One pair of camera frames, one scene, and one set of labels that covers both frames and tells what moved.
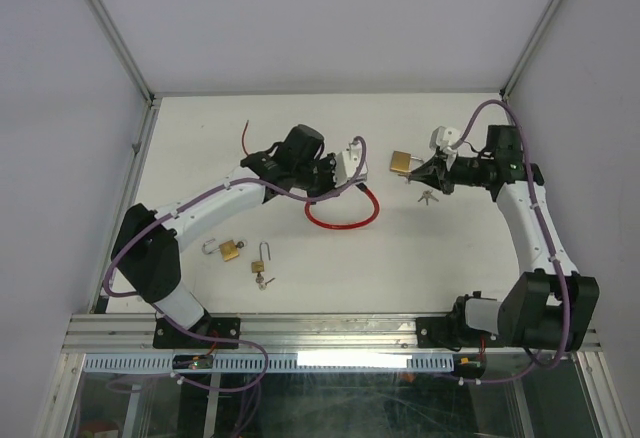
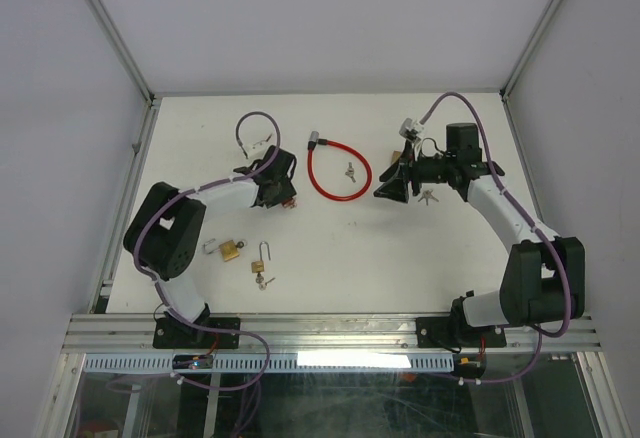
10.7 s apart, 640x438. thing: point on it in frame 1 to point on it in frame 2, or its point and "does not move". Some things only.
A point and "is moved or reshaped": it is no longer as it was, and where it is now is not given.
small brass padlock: x=259 y=266 does not move
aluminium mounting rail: x=276 y=332 does not move
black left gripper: x=329 y=163 to x=287 y=193
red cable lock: x=315 y=221 is moved or reshaped
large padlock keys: x=427 y=194 does not move
